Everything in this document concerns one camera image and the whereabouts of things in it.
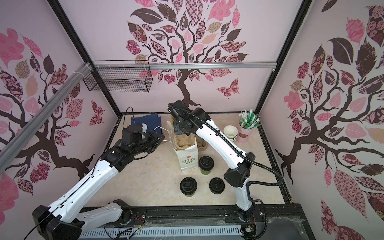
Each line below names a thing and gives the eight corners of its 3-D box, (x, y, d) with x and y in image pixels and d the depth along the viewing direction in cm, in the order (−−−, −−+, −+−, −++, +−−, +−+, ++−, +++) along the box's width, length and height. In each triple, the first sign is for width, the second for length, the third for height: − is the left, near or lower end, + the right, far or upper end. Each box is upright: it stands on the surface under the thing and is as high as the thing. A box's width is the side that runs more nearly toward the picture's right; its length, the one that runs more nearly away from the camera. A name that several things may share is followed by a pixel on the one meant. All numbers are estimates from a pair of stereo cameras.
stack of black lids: (209, 194, 82) (210, 192, 80) (208, 179, 88) (209, 177, 85) (224, 194, 82) (225, 192, 80) (222, 179, 88) (223, 177, 85)
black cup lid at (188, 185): (181, 198, 81) (179, 191, 72) (181, 184, 85) (180, 176, 76) (197, 198, 81) (197, 191, 72) (197, 184, 85) (197, 176, 76)
